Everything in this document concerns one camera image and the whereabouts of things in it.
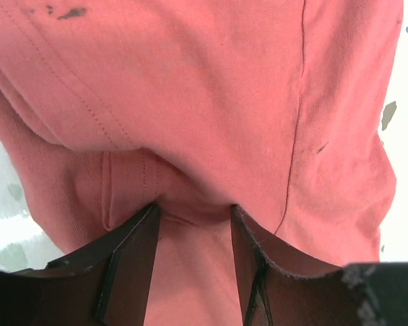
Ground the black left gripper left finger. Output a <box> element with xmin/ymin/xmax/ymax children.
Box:
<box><xmin>0</xmin><ymin>204</ymin><xmax>160</xmax><ymax>325</ymax></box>

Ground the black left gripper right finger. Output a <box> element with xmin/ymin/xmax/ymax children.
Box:
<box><xmin>231</xmin><ymin>205</ymin><xmax>408</xmax><ymax>326</ymax></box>

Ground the dusty red t-shirt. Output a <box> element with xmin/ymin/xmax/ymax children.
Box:
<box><xmin>0</xmin><ymin>1</ymin><xmax>403</xmax><ymax>325</ymax></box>

